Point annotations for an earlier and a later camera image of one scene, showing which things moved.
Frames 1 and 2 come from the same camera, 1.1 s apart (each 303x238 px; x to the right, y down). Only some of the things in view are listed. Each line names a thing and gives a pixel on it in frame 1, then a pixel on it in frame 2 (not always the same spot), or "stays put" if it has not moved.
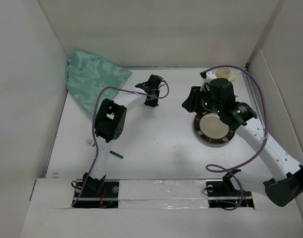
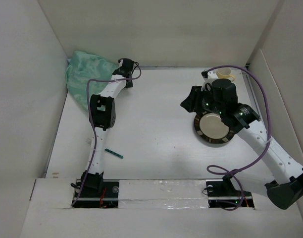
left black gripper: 152,104 -> 128,85
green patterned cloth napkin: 86,75 stays put
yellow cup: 225,72 stays put
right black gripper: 191,103 stays put
